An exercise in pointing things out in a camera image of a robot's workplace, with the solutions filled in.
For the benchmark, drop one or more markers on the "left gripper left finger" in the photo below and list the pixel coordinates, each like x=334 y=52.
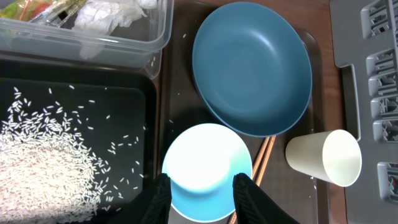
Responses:
x=151 y=206

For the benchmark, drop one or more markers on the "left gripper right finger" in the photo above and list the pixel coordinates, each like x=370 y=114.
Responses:
x=254 y=206

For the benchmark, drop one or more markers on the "light blue small bowl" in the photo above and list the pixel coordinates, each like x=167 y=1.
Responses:
x=201 y=163

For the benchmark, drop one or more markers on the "white cup green inside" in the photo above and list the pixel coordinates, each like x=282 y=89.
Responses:
x=332 y=156

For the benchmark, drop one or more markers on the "yellow green snack wrapper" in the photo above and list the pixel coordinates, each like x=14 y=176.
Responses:
x=44 y=12

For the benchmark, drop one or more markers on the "black waste tray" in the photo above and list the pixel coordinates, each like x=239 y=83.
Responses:
x=124 y=109

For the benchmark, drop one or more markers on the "clear plastic waste bin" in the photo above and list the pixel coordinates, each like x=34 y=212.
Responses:
x=137 y=47

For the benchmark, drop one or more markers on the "grey dishwasher rack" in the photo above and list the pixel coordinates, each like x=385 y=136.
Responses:
x=365 y=49

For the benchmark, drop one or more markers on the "wooden chopstick right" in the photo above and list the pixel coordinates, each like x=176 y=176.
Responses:
x=261 y=170

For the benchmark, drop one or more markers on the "wooden chopstick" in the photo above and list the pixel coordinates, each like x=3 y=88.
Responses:
x=256 y=165
x=261 y=170

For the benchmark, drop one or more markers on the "wooden chopstick left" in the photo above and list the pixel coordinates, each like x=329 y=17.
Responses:
x=256 y=165

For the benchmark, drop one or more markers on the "brown serving tray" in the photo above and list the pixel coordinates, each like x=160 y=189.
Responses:
x=304 y=198

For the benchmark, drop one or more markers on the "pile of white rice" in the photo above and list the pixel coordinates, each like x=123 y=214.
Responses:
x=40 y=174

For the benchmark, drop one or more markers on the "dark blue plate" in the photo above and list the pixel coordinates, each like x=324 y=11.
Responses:
x=252 y=69

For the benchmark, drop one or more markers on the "crumpled white tissue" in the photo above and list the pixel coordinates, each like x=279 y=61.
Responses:
x=102 y=17

